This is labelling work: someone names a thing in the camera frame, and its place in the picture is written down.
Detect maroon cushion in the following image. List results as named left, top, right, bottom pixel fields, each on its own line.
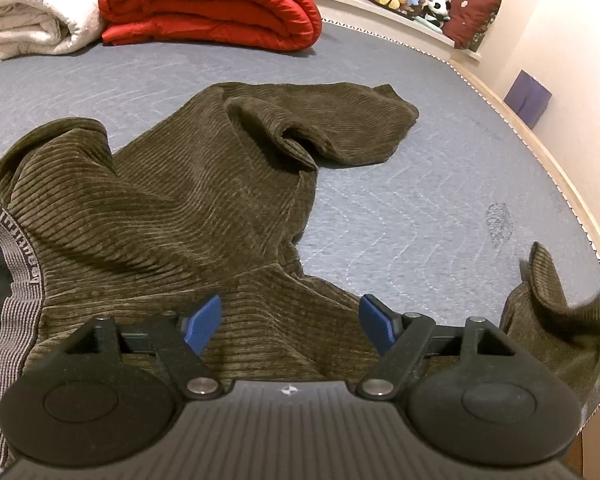
left=442, top=0, right=503, bottom=51

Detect white folded blanket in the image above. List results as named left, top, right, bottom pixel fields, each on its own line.
left=0, top=0, right=119, bottom=66

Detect olive corduroy pants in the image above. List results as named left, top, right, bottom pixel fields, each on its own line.
left=0, top=81, right=600, bottom=471

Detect red folded quilt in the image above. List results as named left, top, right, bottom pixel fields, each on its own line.
left=99, top=0, right=324, bottom=52

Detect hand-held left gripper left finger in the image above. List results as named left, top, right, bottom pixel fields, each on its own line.
left=62, top=294, right=226, bottom=401

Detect white window ledge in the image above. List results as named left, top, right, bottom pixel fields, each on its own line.
left=309, top=0, right=481, bottom=62

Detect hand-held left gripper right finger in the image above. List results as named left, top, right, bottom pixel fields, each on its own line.
left=356, top=293, right=524, bottom=401

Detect panda plush toy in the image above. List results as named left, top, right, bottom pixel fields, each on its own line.
left=424, top=0, right=452, bottom=27

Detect grey quilted mattress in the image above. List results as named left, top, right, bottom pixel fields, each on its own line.
left=0, top=20, right=600, bottom=463

